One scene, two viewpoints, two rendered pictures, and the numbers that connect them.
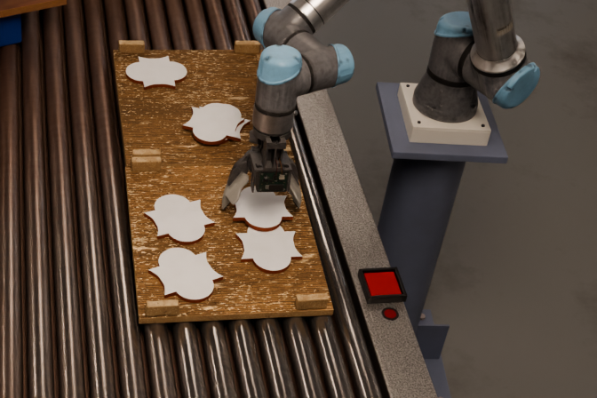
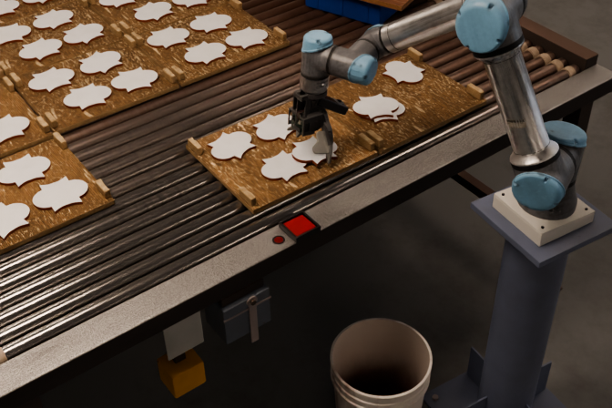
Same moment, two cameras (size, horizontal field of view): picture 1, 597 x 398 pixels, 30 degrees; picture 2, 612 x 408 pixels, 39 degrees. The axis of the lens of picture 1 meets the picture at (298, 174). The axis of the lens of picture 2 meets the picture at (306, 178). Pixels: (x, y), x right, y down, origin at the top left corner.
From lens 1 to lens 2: 2.00 m
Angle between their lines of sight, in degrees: 54
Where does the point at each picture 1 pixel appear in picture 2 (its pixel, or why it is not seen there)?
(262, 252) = (274, 165)
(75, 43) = not seen: hidden behind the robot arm
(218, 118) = (381, 106)
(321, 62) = (341, 56)
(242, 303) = (228, 174)
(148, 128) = (348, 90)
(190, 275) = (230, 147)
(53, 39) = not seen: hidden behind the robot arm
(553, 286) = not seen: outside the picture
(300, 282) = (266, 189)
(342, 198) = (372, 186)
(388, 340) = (252, 246)
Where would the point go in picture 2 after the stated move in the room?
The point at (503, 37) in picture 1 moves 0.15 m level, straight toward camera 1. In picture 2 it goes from (514, 131) to (450, 137)
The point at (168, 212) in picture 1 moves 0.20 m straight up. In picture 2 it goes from (276, 121) to (273, 61)
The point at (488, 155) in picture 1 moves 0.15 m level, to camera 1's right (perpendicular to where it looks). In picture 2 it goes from (528, 250) to (561, 291)
